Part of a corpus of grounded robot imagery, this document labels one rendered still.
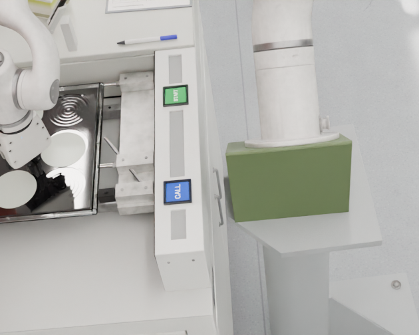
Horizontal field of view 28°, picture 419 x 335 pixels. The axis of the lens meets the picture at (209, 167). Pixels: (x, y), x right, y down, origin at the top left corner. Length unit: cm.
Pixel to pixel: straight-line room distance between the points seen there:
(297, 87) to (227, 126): 141
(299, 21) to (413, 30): 175
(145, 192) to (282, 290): 49
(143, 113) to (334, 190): 49
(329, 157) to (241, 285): 109
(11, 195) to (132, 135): 29
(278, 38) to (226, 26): 177
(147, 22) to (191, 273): 65
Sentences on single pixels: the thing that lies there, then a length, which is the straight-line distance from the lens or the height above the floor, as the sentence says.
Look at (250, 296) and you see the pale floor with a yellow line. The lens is 261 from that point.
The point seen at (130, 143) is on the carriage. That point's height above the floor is 88.
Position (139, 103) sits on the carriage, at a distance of 193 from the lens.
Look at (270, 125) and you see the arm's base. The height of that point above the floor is 104.
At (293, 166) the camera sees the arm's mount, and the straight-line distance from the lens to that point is 163.
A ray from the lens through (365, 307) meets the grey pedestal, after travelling 258.
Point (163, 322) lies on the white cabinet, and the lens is 168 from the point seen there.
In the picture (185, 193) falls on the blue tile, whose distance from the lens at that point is 164.
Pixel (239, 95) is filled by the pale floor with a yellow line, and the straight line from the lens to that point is 311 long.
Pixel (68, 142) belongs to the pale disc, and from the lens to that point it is 187.
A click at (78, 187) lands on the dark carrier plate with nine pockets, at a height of 90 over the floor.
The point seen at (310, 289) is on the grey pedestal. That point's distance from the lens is 203.
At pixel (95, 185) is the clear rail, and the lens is 177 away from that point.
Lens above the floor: 228
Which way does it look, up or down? 52 degrees down
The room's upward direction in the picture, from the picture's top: 9 degrees counter-clockwise
